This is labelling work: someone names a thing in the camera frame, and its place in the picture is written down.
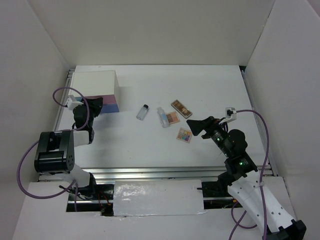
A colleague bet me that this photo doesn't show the pink drawer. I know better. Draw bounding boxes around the pink drawer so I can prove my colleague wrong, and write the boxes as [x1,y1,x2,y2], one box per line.
[102,94,117,105]

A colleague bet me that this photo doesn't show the four pan eyeshadow palette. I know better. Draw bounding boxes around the four pan eyeshadow palette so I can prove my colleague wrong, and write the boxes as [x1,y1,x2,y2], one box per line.
[165,111,180,125]

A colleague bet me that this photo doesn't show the dark blue drawer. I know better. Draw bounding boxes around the dark blue drawer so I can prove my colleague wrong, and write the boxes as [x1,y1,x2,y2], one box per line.
[100,103,119,114]

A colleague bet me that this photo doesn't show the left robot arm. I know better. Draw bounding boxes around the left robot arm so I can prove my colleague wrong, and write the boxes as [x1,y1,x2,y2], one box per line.
[34,97,103,200]

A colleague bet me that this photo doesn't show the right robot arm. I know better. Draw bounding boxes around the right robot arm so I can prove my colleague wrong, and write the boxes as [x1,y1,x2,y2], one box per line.
[187,108,307,240]

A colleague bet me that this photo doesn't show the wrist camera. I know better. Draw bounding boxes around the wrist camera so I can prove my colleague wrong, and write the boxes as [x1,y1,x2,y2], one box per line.
[65,95,84,111]
[219,107,237,125]

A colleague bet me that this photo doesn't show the white foam board cover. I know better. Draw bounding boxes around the white foam board cover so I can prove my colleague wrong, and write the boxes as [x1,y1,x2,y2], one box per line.
[113,179,206,217]

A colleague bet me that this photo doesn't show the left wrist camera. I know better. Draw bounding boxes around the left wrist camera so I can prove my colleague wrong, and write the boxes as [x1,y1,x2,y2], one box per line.
[65,95,84,111]

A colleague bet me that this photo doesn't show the white drawer cabinet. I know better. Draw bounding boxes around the white drawer cabinet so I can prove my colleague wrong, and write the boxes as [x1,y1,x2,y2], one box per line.
[70,70,120,110]

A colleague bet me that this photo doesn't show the colorful eyeshadow palette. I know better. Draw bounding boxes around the colorful eyeshadow palette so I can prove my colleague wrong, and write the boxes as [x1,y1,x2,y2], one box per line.
[176,127,193,143]

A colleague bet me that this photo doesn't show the clear bottle blue label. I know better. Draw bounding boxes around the clear bottle blue label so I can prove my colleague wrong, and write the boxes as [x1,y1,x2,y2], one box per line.
[157,107,170,128]

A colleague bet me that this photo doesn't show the long brown eyeshadow palette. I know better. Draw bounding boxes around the long brown eyeshadow palette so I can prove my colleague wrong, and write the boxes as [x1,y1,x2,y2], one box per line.
[171,99,193,119]

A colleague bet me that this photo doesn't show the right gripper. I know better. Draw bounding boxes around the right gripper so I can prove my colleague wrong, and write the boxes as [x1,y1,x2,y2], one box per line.
[186,115,231,157]

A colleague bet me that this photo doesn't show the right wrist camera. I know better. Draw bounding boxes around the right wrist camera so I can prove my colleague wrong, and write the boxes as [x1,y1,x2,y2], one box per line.
[219,107,237,125]

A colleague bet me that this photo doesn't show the small clear bottle black cap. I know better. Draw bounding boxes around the small clear bottle black cap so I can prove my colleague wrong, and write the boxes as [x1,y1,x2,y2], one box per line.
[136,104,149,121]

